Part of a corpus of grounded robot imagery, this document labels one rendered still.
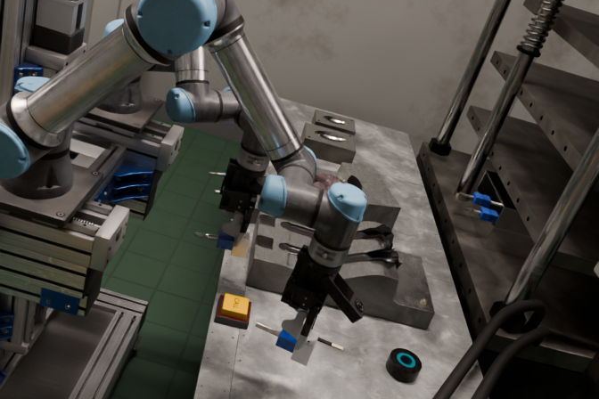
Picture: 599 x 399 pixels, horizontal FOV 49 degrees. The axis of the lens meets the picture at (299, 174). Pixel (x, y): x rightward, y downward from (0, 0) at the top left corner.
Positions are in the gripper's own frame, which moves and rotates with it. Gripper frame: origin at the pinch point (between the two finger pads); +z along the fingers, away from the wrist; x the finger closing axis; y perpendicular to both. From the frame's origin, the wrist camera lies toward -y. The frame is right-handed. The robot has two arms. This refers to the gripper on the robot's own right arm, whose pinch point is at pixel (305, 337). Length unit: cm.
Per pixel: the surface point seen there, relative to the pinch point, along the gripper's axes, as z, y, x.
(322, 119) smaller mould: 9, 33, -139
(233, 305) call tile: 11.4, 19.2, -13.5
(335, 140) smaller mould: 10, 24, -126
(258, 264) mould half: 7.9, 19.4, -27.7
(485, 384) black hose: 8.7, -41.7, -22.2
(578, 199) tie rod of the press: -28, -49, -60
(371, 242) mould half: 2, -5, -50
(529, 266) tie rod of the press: -5, -47, -61
